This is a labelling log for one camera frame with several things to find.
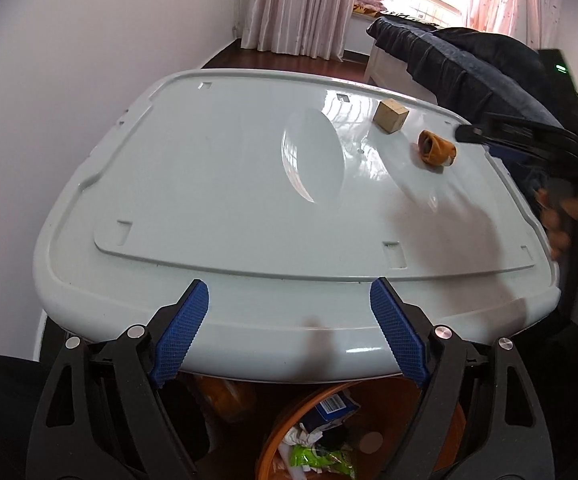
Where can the orange plastic bin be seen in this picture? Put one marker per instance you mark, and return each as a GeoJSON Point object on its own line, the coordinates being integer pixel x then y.
{"type": "Point", "coordinates": [409, 410]}

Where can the white crumpled tissue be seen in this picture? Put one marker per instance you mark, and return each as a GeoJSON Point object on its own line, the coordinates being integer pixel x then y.
{"type": "Point", "coordinates": [301, 436]}

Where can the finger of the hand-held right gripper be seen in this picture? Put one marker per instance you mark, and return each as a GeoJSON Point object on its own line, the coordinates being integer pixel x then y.
{"type": "Point", "coordinates": [514, 132]}

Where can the wooden block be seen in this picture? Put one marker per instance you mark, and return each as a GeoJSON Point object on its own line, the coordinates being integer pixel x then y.
{"type": "Point", "coordinates": [390, 116]}

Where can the green snack wrapper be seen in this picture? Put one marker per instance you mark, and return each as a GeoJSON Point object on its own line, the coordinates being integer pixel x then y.
{"type": "Point", "coordinates": [319, 461]}

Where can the beige cardboard paper roll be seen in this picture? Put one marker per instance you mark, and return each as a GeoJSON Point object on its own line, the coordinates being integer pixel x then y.
{"type": "Point", "coordinates": [371, 442]}

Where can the white bed frame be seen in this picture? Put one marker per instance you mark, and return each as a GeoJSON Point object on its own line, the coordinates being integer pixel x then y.
{"type": "Point", "coordinates": [386, 65]}

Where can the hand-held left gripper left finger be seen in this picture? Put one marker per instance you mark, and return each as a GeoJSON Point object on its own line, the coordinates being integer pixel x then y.
{"type": "Point", "coordinates": [181, 330]}

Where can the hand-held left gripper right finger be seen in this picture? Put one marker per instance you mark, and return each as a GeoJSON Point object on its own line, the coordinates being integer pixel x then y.
{"type": "Point", "coordinates": [399, 330]}

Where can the blue white snack wrapper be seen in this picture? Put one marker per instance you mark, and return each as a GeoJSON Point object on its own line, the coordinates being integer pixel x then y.
{"type": "Point", "coordinates": [333, 406]}

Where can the yellow printed cloth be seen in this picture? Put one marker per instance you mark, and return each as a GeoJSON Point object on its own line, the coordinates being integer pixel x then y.
{"type": "Point", "coordinates": [364, 9]}

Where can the orange cloth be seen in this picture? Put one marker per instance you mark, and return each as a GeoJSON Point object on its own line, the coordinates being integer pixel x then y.
{"type": "Point", "coordinates": [436, 149]}

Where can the dark grey bed blanket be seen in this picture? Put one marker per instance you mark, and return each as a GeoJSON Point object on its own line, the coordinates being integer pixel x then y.
{"type": "Point", "coordinates": [469, 60]}

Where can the orange juice pouch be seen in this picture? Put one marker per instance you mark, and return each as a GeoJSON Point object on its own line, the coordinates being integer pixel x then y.
{"type": "Point", "coordinates": [224, 396]}

